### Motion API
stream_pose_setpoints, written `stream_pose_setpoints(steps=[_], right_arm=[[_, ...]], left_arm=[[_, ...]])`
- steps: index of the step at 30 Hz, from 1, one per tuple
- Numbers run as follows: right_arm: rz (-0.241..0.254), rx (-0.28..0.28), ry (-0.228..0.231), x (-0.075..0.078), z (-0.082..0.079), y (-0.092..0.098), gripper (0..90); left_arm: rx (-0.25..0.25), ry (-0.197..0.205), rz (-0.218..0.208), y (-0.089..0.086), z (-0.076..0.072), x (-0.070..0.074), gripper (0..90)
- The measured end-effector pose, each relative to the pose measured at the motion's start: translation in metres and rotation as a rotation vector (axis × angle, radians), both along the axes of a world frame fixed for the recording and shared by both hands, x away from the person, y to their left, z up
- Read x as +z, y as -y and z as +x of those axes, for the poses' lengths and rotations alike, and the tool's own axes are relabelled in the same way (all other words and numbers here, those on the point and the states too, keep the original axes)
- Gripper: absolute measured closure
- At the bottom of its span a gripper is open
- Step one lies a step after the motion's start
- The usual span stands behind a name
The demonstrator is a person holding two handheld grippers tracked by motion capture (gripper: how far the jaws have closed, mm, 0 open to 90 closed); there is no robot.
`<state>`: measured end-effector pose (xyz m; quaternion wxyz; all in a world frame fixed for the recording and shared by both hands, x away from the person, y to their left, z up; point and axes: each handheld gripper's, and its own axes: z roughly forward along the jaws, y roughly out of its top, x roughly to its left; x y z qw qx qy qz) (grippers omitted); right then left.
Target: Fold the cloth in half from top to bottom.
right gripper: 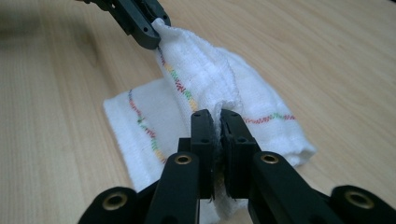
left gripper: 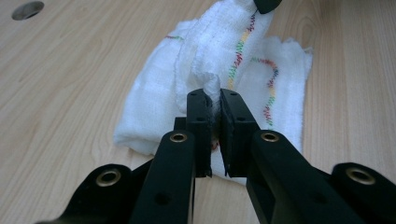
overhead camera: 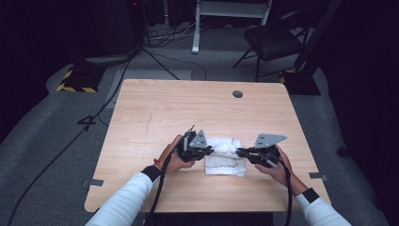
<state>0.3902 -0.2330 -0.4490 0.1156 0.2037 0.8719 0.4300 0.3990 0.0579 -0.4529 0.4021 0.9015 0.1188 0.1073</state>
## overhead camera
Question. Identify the person's left hand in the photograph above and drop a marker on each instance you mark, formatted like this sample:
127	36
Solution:
174	163

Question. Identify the black folding chair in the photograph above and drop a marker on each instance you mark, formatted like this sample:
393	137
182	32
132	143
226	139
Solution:
273	40

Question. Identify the grey tape piece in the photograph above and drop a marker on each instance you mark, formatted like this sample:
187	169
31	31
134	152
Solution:
317	175
94	182

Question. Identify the person's right hand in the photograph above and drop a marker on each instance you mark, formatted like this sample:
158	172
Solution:
279	174

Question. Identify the large black equipment box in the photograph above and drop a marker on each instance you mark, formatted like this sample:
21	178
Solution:
116	25

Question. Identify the black yellow striped base plate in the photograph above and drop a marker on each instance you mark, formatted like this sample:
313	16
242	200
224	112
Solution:
301	84
80	80

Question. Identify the person's dark lap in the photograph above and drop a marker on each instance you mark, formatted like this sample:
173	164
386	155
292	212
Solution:
213	219

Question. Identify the white metal stand frame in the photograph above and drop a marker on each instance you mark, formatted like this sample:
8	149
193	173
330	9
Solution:
219	8

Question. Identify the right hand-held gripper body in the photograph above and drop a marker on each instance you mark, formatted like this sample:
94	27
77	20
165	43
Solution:
265	150

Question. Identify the black slanted stand post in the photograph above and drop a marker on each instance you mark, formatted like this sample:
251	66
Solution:
316	34

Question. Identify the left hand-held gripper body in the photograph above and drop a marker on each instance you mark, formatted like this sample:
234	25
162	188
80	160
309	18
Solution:
192	147

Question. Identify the white cloth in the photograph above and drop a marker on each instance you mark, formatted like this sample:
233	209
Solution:
224	166

